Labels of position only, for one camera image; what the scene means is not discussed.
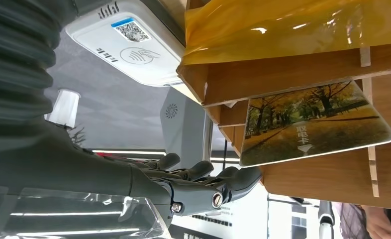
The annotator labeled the person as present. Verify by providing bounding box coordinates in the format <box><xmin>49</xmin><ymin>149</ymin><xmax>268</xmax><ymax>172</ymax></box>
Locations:
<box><xmin>339</xmin><ymin>203</ymin><xmax>391</xmax><ymax>239</ymax></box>

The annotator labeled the white card reader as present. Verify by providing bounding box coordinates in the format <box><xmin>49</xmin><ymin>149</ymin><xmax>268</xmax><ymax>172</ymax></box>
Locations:
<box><xmin>64</xmin><ymin>0</ymin><xmax>187</xmax><ymax>88</ymax></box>

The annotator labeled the red barrier belt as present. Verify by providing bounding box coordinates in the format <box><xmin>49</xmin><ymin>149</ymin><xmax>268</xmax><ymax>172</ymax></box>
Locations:
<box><xmin>97</xmin><ymin>152</ymin><xmax>150</xmax><ymax>163</ymax></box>

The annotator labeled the white plant pot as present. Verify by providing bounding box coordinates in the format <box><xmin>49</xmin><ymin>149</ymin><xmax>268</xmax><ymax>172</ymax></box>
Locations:
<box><xmin>45</xmin><ymin>88</ymin><xmax>82</xmax><ymax>129</ymax></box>

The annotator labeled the grey kiosk stand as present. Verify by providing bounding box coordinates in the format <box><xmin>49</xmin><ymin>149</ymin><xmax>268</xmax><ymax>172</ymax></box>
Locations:
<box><xmin>160</xmin><ymin>87</ymin><xmax>214</xmax><ymax>166</ymax></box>

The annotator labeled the white printed signboard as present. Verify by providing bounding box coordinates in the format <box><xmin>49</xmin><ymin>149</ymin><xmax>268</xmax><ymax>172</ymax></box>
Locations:
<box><xmin>170</xmin><ymin>183</ymin><xmax>269</xmax><ymax>239</ymax></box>

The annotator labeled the yellow tape strip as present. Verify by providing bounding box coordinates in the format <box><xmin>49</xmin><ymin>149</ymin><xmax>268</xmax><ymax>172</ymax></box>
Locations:
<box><xmin>182</xmin><ymin>0</ymin><xmax>391</xmax><ymax>66</ymax></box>

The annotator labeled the chrome post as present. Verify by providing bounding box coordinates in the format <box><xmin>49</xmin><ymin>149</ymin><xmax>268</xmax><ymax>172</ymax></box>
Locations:
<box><xmin>318</xmin><ymin>200</ymin><xmax>336</xmax><ymax>239</ymax></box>

